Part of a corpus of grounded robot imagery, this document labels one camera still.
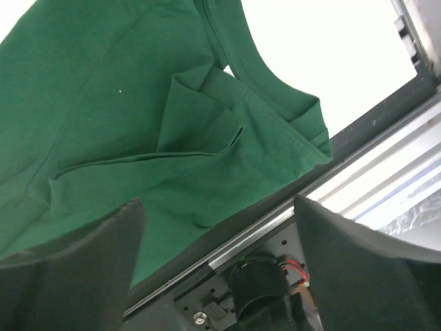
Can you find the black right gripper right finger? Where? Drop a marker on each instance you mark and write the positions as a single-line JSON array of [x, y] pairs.
[[363, 279]]

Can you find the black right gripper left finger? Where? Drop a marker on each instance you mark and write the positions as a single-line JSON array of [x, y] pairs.
[[78, 281]]

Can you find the dark green t-shirt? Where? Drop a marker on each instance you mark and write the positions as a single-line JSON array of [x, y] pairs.
[[168, 101]]

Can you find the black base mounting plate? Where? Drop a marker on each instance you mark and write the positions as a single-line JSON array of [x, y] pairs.
[[250, 273]]

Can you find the aluminium front rail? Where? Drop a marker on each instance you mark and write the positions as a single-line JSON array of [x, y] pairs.
[[396, 171]]

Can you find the right aluminium frame post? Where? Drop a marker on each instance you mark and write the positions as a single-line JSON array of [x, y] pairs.
[[423, 21]]

